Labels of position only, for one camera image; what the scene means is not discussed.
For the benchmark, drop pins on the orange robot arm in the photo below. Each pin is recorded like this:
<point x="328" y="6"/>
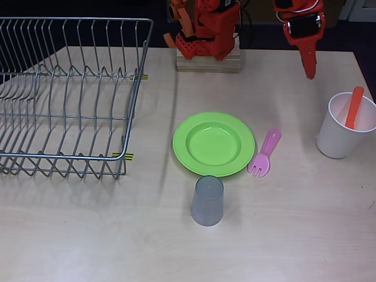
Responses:
<point x="214" y="29"/>

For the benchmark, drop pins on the light orange table clamp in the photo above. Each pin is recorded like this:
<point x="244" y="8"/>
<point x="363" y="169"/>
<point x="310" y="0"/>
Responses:
<point x="179" y="11"/>

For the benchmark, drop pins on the translucent grey plastic cup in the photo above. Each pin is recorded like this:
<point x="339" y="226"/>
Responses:
<point x="207" y="205"/>

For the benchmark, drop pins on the pink plastic fork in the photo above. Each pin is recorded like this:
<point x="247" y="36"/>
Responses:
<point x="260" y="164"/>

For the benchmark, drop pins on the white paper cup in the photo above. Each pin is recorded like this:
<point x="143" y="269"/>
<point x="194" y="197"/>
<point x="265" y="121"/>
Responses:
<point x="332" y="141"/>

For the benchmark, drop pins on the wooden base block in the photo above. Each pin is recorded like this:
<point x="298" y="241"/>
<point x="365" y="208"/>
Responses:
<point x="205" y="66"/>

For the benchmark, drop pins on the green plastic plate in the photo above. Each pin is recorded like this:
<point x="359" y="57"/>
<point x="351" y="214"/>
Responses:
<point x="213" y="144"/>

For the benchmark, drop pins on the yellow black tape marker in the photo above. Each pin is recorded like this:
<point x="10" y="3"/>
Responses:
<point x="139" y="77"/>
<point x="123" y="156"/>

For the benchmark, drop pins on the orange plastic knife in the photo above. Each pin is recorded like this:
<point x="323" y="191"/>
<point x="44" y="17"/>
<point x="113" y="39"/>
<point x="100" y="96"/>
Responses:
<point x="355" y="105"/>

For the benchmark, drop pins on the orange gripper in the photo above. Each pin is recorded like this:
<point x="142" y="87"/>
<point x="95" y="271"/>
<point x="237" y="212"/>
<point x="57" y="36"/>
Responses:
<point x="303" y="28"/>

